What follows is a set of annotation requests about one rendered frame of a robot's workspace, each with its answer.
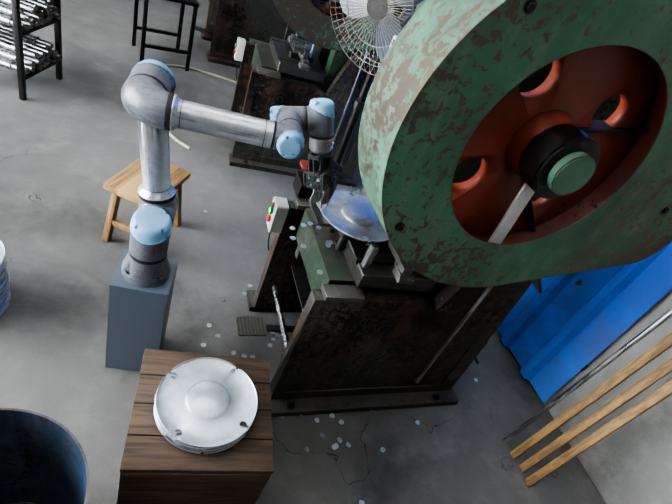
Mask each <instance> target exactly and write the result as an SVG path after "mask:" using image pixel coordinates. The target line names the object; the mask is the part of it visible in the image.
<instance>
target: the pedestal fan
mask: <svg viewBox="0 0 672 504"><path fill-rule="evenodd" d="M331 1H333V0H330V14H331V8H335V12H336V2H338V1H340V4H341V7H342V13H339V14H343V12H344V13H345V14H346V16H347V17H349V21H350V23H349V24H350V25H351V26H352V22H351V20H352V19H351V20H350V18H353V19H354V18H355V19H357V20H359V19H360V18H361V19H362V17H363V21H364V24H365V26H366V27H367V28H366V29H368V31H369V32H368V31H367V34H368V33H369V34H370V33H371V32H370V31H371V30H372V31H373V29H370V30H369V27H370V26H371V27H372V24H371V23H370V22H372V21H371V20H370V18H371V19H373V20H374V21H375V22H376V29H375V27H374V32H375V30H376V34H375V36H374V35H373V33H371V35H370V36H371V38H372V36H373V38H374V37H375V43H374V39H372V40H373V46H372V45H371V42H370V43H369V44H368V42H367V43H366V42H365V41H363V40H362V39H363V38H364V37H365V36H367V34H366V35H365V36H364V35H363V36H364V37H362V39H361V38H360V36H358V35H357V34H358V33H356V32H357V31H358V30H357V31H356V30H354V27H356V26H357V24H358V23H359V22H360V21H361V20H360V21H359V22H358V23H357V24H356V25H355V26H354V27H353V26H352V28H353V30H354V32H353V33H352V34H354V33H356V35H357V37H359V38H360V39H361V40H360V41H363V42H364V44H365V43H366V44H367V45H368V46H372V47H373V56H372V57H373V60H371V59H372V58H371V59H370V52H369V53H368V54H369V58H368V57H367V56H368V55H367V56H366V53H365V55H364V54H363V53H364V52H363V53H362V52H361V51H360V50H359V48H357V46H356V45H357V44H358V43H359V42H360V41H359V42H358V43H357V42H356V43H357V44H355V43H354V42H353V40H355V39H356V38H357V37H356V36H355V37H356V38H355V37H354V38H355V39H353V40H352V39H351V36H352V34H351V35H349V32H348V30H347V27H348V26H347V27H346V25H347V24H345V23H346V22H345V20H344V18H345V19H347V18H346V17H344V14H343V18H342V20H344V23H343V24H345V25H344V26H345V27H346V28H345V29H346V30H347V32H348V35H349V36H348V37H349V38H350V39H351V42H350V43H352V42H353V44H354V45H355V46H354V47H353V48H355V47H356V48H357V49H358V51H360V53H361V54H363V55H364V56H365V57H366V58H368V59H369V63H367V62H365V60H362V59H361V56H360V57H358V56H357V54H356V53H357V52H358V51H357V52H356V53H354V52H353V51H352V49H353V48H352V49H351V48H350V46H348V44H347V43H346V42H347V41H348V40H347V41H345V39H346V38H345V39H344V37H343V35H342V31H343V30H342V31H341V30H340V27H339V23H338V21H340V19H339V20H338V19H337V12H336V14H333V15H336V19H337V20H336V21H337V23H338V27H339V30H340V33H341V35H342V37H343V38H342V39H344V41H345V44H347V45H346V46H348V47H349V48H348V49H350V51H352V53H354V55H356V56H357V57H358V58H359V59H360V60H362V61H363V62H364V69H362V68H360V67H361V66H360V64H359V66H358V65H357V64H356V63H355V62H354V61H353V60H352V59H351V57H349V56H348V55H347V53H346V52H345V50H344V49H343V47H344V46H343V47H342V45H341V43H340V41H341V40H342V39H341V40H340V41H339V39H338V37H337V36H338V35H337V34H336V32H335V29H337V28H334V25H333V28H334V32H335V34H336V37H337V39H338V42H339V44H340V46H341V47H342V49H343V51H344V52H345V53H346V55H347V56H348V57H349V59H350V60H351V61H352V62H353V63H354V64H355V65H356V66H358V67H359V68H360V69H362V70H363V71H365V70H366V69H365V63H367V64H368V65H369V72H367V71H365V72H367V73H368V74H367V77H366V79H365V82H364V85H363V87H362V90H361V92H360V95H359V98H356V100H355V102H354V105H353V110H352V113H351V116H350V118H349V121H348V123H347V126H346V129H345V131H344V134H343V136H342V139H341V142H340V144H339V147H338V149H337V152H336V154H335V157H334V161H335V162H337V163H338V164H340V163H341V161H342V158H343V155H344V153H345V155H346V153H347V150H348V147H349V144H350V141H351V139H352V136H353V133H354V130H355V128H356V125H357V122H358V119H359V117H360V114H361V111H363V108H364V105H365V100H366V97H367V94H368V91H369V88H370V86H371V83H372V80H373V77H374V76H375V72H376V70H377V67H378V69H379V67H380V64H381V61H383V59H384V57H385V55H386V54H387V52H388V50H389V49H390V48H389V46H390V44H391V41H392V39H393V36H394V35H397V36H398V35H399V33H400V31H401V29H402V26H403V23H404V22H403V23H402V22H400V21H401V20H402V21H403V19H406V18H409V17H410V16H411V15H412V14H413V13H414V11H415V9H416V6H417V4H419V3H421V2H422V1H424V0H337V1H336V0H335V7H331ZM367 15H368V16H369V17H370V18H369V20H370V22H369V23H370V26H369V27H368V26H367V24H368V22H367V23H365V22H366V21H367V20H368V19H367V20H364V18H365V17H366V16H367ZM368 16H367V17H368ZM358 18H359V19H358ZM331 20H332V14H331ZM357 20H356V21H357ZM369 20H368V21H369ZM378 20H379V21H378ZM406 20H407V19H406ZM336 21H334V22H336ZM378 22H379V23H378ZM362 23H363V22H362ZM362 23H360V25H361V24H362ZM372 23H373V22H372ZM377 23H378V26H377ZM400 23H402V26H401V25H400ZM332 24H333V20H332ZM343 24H341V25H343ZM364 24H363V25H364ZM341 25H340V26H341ZM350 25H349V26H350ZM358 25H359V24H358ZM360 25H359V26H360ZM363 25H362V26H363ZM368 25H369V24H368ZM359 26H358V27H359ZM373 26H374V23H373ZM341 27H342V26H341ZM358 27H357V28H358ZM363 27H364V26H363ZM363 27H361V28H363ZM352 28H351V29H352ZM361 28H360V29H361ZM364 28H365V27H364ZM364 28H363V29H364ZM360 29H359V31H360ZM355 31H356V32H355ZM359 31H358V32H359ZM340 33H339V35H340ZM348 37H347V38H348ZM359 38H358V39H359ZM372 40H371V41H372ZM342 41H343V40H342ZM342 41H341V42H342ZM350 43H349V44H350ZM360 43H361V42H360ZM345 44H344V45H345ZM364 44H363V45H362V46H364ZM374 44H375V46H374ZM350 45H351V44H350ZM346 46H345V47H346ZM362 46H361V47H362ZM368 46H367V47H368ZM367 47H366V49H365V50H367ZM374 47H375V48H376V49H375V50H376V54H375V56H374V53H375V52H374ZM353 50H354V49H353ZM350 51H349V52H350ZM366 58H365V59H366ZM380 60H381V61H380ZM370 61H372V64H370ZM379 62H380V63H379ZM370 65H371V67H370ZM377 71H378V70H377ZM349 140H350V141H349ZM347 145H348V146H347ZM346 148H347V149H346ZM345 150H346V152H345ZM345 155H344V158H345ZM344 158H343V161H344ZM343 161H342V164H343ZM342 164H341V166H342Z"/></svg>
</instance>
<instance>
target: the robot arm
mask: <svg viewBox="0 0 672 504"><path fill-rule="evenodd" d="M175 89H176V80H175V76H174V74H173V72H172V71H171V70H170V69H169V67H167V66H166V65H165V64H163V63H162V62H160V61H157V60H151V59H148V60H143V61H141V62H139V63H138V64H137V65H135V66H134V67H133V69H132V71H131V74H130V75H129V77H128V79H127V80H126V82H125V83H124V85H123V87H122V90H121V100H122V103H123V106H124V108H125V109H126V111H127V112H128V113H129V114H130V115H131V116H132V117H133V118H134V119H136V120H137V121H138V134H139V147H140V160H141V172H142V184H141V185H140V186H139V187H138V199H139V208H138V210H137V211H136V212H135V213H134V214H133V216H132V219H131V222H130V242H129V252H128V253H127V255H126V257H125V259H124V260H123V262H122V267H121V273H122V276H123V277H124V279H125V280H126V281H127V282H129V283H130V284H133V285H135V286H138V287H155V286H158V285H161V284H163V283H164V282H165V281H166V280H167V279H168V277H169V275H170V264H169V260H168V257H167V252H168V245H169V239H170V235H171V231H172V226H173V223H174V219H175V215H176V212H177V209H178V196H177V194H176V189H175V187H174V186H173V185H172V184H171V177H170V146H169V131H173V130H174V129H177V128H178V129H182V130H187V131H192V132H196V133H201V134H206V135H210V136H215V137H219V138H224V139H229V140H233V141H238V142H243V143H247V144H252V145H257V146H261V147H266V148H271V149H275V150H278V152H279V154H280V155H281V156H283V157H284V158H287V159H294V158H297V157H299V156H300V155H301V154H302V152H303V150H304V142H305V139H304V136H303V132H309V149H310V154H308V169H307V170H305V171H304V172H303V187H305V186H306V185H307V188H311V189H313V194H312V196H311V197H310V202H311V203H314V202H316V204H317V206H318V208H319V209H322V210H323V209H324V208H325V207H326V206H327V205H328V203H329V201H330V199H331V197H332V196H333V194H334V192H335V189H336V178H334V173H342V170H343V167H342V166H341V165H340V164H338V163H337V162H335V161H334V160H333V159H331V158H329V157H330V156H332V150H333V145H334V142H333V137H334V118H335V115H334V102H333V101H332V100H330V99H327V98H314V99H311V100H310V104H309V106H284V105H281V106H272V107H271V108H270V120H267V119H263V118H259V117H254V116H250V115H246V114H242V113H237V112H233V111H229V110H225V109H220V108H216V107H212V106H208V105H203V104H199V103H195V102H191V101H186V100H182V99H180V98H179V97H178V95H177V94H174V91H175ZM305 175H306V182H305ZM322 191H323V196H322V194H321V192H322Z"/></svg>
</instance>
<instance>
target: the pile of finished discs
mask: <svg viewBox="0 0 672 504"><path fill-rule="evenodd" d="M257 405H258V399H257V393H256V389H255V387H254V385H253V383H252V381H251V379H250V378H249V377H248V375H247V374H246V373H245V372H244V371H243V370H240V369H238V370H237V369H236V367H235V366H234V364H232V363H230V362H228V361H225V360H222V359H218V358H210V357H203V358H195V359H191V360H188V361H185V362H183V363H181V364H179V365H177V366H176V367H174V368H173V370H172V371H170V373H168V374H166V376H165V377H164V378H163V380H162V381H161V383H160V385H159V387H158V389H157V392H156V396H155V402H154V417H155V421H156V424H157V427H158V429H159V431H160V432H161V434H162V435H163V436H164V437H165V438H166V440H168V441H169V442H170V443H171V444H172V445H174V446H175V447H177V448H179V449H181V450H184V451H186V452H190V453H195V454H201V453H204V454H212V453H217V452H221V451H223V450H226V449H228V448H230V447H232V446H233V445H235V444H236V443H237V442H239V441H240V440H241V439H242V438H243V437H244V436H245V434H246V433H247V432H248V430H249V428H250V427H251V425H252V422H253V420H254V418H255V415H256V412H257Z"/></svg>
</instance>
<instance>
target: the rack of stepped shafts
mask: <svg viewBox="0 0 672 504"><path fill-rule="evenodd" d="M2 23H3V24H2ZM52 24H54V38H55V48H53V47H54V44H53V43H51V42H48V41H45V40H43V39H40V38H39V37H38V36H35V35H32V34H29V33H32V32H34V31H37V30H39V29H42V28H44V27H47V26H49V25H52ZM11 26H13V27H11ZM62 59H63V57H62V35H61V0H0V66H1V67H4V68H7V69H10V70H13V69H14V70H16V71H17V79H18V90H19V99H20V100H23V101H25V100H27V92H26V80H27V79H29V78H31V77H32V76H34V75H36V74H38V73H40V72H42V71H44V70H46V69H48V68H50V67H52V66H54V65H55V67H56V79H59V80H61V79H63V74H62Z"/></svg>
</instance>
